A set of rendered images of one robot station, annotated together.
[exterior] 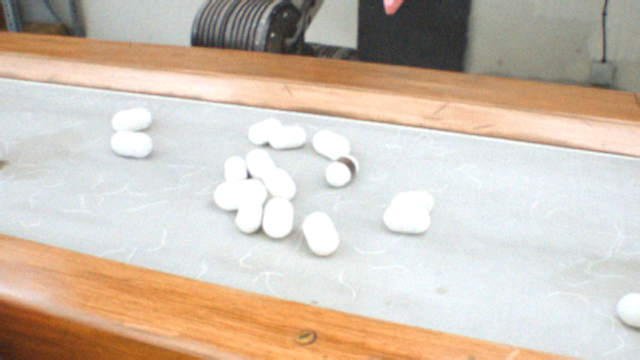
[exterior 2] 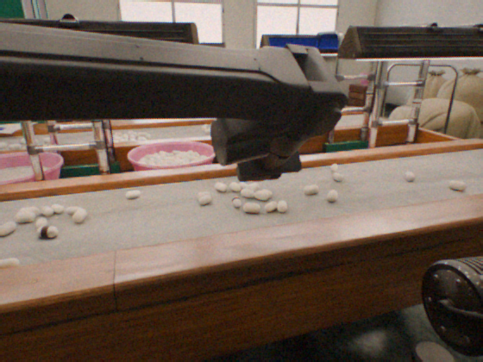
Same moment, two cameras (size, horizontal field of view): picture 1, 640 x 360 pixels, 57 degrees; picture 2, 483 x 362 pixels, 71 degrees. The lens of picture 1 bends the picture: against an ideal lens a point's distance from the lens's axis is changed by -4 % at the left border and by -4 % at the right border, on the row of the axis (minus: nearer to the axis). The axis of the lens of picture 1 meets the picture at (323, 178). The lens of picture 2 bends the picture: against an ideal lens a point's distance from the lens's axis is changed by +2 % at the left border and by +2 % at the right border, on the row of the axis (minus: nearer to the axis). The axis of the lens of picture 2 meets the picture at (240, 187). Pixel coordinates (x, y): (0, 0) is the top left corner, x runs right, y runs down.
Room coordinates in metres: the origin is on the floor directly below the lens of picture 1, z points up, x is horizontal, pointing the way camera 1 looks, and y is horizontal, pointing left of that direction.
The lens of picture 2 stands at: (1.00, -0.40, 1.07)
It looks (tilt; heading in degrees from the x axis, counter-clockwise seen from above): 23 degrees down; 145
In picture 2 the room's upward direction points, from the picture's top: straight up
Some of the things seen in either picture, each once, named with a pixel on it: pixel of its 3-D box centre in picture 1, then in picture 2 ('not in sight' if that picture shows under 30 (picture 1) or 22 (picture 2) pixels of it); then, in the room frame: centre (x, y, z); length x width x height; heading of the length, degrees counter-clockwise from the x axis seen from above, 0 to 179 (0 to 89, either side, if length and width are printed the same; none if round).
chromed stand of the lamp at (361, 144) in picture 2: not in sight; (341, 92); (0.09, 0.74, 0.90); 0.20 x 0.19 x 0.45; 72
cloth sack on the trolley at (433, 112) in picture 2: not in sight; (434, 120); (-0.59, 3.02, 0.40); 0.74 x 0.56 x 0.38; 75
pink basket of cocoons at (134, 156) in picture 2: not in sight; (173, 166); (0.06, 0.01, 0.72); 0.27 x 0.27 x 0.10
